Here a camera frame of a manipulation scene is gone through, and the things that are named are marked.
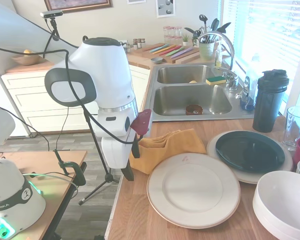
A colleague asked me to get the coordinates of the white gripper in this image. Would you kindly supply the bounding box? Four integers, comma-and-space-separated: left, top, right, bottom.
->
100, 129, 141, 182

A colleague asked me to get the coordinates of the yellow cloth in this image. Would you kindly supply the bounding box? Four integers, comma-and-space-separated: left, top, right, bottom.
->
128, 128, 207, 175

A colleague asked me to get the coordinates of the white dinner plate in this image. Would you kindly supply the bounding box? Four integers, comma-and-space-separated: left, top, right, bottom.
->
146, 152, 242, 230

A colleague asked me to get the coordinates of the dark green plate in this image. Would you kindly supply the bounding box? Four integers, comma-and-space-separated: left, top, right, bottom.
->
215, 130, 287, 174

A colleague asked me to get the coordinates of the black tripod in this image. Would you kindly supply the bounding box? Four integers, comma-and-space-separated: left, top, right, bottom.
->
48, 17, 121, 206

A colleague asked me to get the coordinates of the dark C-clamp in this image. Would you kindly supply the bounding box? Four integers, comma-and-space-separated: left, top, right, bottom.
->
53, 148, 87, 187

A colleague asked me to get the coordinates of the white stove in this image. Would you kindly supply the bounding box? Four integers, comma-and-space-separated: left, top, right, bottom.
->
66, 104, 101, 134

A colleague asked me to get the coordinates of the white corner cabinet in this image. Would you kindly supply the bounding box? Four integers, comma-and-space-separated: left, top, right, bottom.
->
128, 64, 152, 114

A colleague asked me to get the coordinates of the brown bowl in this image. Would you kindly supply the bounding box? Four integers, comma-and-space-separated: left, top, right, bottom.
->
185, 104, 204, 117

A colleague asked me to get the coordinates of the stainless steel double sink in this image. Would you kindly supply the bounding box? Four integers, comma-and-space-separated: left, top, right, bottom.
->
148, 62, 256, 124

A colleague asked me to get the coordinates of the yellow green sponge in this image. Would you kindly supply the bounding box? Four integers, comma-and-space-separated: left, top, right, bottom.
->
205, 76, 227, 87

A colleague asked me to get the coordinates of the teal knife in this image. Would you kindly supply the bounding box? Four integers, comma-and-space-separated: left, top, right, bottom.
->
149, 44, 169, 54

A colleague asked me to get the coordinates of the pink knife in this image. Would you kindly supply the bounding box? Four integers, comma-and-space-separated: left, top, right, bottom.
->
162, 45, 181, 57

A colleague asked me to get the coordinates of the orange knife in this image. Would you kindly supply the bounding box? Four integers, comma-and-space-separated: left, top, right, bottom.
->
152, 44, 177, 55

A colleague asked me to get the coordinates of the green knife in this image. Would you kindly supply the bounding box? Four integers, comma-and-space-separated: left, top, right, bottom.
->
169, 46, 185, 58

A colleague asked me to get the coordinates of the white drawer cabinet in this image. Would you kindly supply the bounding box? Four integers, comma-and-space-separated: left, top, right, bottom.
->
0, 66, 77, 139

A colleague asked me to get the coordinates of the wide wooden cutting board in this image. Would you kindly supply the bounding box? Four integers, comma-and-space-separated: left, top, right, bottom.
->
162, 46, 201, 65

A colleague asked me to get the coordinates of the pale green utensil crock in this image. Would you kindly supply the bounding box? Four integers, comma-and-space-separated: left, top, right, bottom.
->
198, 41, 216, 61

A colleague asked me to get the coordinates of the small yellow soap bottle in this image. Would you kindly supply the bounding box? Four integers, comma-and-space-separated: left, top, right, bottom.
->
214, 42, 224, 69

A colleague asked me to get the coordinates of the trailing green plant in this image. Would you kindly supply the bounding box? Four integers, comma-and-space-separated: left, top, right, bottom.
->
190, 29, 200, 48

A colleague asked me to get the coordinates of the clear dish soap bottle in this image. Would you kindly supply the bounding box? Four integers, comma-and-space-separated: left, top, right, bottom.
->
239, 53, 262, 112

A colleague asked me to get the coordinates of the wooden fruit bowl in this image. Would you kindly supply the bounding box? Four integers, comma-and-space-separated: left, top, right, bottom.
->
11, 53, 42, 67

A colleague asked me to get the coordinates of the black shaker bottle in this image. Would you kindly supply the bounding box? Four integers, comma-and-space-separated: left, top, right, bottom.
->
252, 69, 290, 134

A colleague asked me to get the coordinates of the white bowl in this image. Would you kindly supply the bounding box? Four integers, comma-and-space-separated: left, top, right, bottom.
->
252, 170, 300, 232
253, 199, 300, 240

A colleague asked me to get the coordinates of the chrome gooseneck faucet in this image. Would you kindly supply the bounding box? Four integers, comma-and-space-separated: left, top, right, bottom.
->
198, 31, 239, 76

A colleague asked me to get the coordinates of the grey photo poster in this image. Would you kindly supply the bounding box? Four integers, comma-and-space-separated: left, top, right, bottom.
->
156, 0, 177, 19

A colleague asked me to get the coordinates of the black slotted spoon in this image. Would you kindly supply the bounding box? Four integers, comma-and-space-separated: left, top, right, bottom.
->
199, 14, 209, 36

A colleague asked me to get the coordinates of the black spatula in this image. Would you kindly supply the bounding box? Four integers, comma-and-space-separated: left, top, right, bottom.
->
217, 22, 232, 35

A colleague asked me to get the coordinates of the framed picture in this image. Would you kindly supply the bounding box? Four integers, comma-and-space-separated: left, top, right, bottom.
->
44, 0, 114, 14

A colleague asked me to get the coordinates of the clear drinking glass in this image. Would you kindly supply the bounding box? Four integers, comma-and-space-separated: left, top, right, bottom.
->
282, 106, 300, 152

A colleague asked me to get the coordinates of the maroon wrist camera mount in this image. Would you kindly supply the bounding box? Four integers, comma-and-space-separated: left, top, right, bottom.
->
130, 109, 153, 137

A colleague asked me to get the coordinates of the thin green cable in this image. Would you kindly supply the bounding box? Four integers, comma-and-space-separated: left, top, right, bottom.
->
22, 171, 79, 194

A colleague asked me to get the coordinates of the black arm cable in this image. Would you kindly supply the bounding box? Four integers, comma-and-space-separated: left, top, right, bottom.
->
0, 34, 141, 146

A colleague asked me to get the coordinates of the chrome faucet handle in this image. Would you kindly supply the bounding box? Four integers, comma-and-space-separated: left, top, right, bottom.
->
224, 70, 240, 92

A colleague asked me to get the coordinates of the grey stereo camera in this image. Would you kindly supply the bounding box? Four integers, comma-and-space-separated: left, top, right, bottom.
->
40, 10, 64, 19

